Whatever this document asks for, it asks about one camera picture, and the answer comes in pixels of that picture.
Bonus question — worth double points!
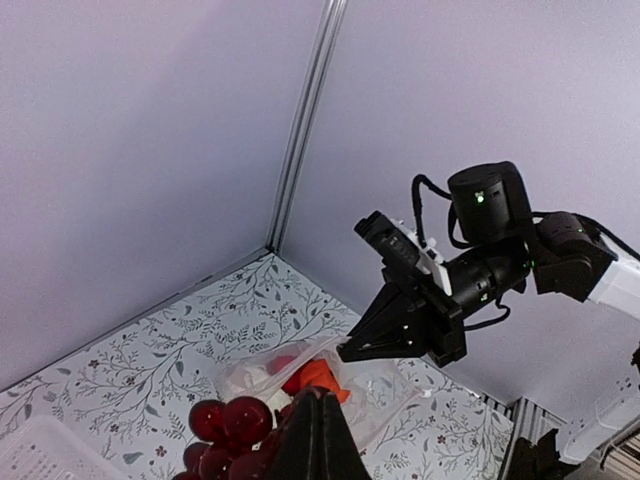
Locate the floral patterned table mat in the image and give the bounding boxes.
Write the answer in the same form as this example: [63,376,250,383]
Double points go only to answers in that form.
[1,256,513,479]

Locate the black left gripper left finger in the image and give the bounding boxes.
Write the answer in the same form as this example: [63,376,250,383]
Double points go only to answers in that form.
[269,389,322,480]

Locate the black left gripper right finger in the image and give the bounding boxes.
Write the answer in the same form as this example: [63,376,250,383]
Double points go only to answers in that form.
[319,393,371,480]

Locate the white perforated plastic basket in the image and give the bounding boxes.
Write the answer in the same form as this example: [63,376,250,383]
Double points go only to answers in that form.
[1,416,128,480]

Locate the dark red toy grapes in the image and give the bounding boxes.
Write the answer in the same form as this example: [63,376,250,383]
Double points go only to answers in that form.
[173,392,292,479]

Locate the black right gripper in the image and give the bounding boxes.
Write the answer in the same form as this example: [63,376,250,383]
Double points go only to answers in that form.
[337,244,528,367]

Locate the right aluminium frame post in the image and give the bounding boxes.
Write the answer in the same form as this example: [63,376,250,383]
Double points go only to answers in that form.
[265,0,348,255]

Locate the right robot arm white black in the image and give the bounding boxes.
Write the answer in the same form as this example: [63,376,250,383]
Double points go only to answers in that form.
[337,161,639,367]

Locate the clear zip top bag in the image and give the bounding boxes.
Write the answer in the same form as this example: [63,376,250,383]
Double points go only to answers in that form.
[213,337,424,449]

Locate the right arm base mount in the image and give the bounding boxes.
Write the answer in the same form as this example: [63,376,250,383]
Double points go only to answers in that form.
[505,428,579,480]

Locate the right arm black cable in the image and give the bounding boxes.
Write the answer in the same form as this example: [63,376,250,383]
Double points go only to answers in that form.
[410,173,514,331]

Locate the red toy pepper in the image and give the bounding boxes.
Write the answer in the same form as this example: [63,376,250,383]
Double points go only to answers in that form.
[267,355,303,397]

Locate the white toy cauliflower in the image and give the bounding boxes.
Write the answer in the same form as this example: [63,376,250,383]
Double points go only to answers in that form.
[219,366,292,410]

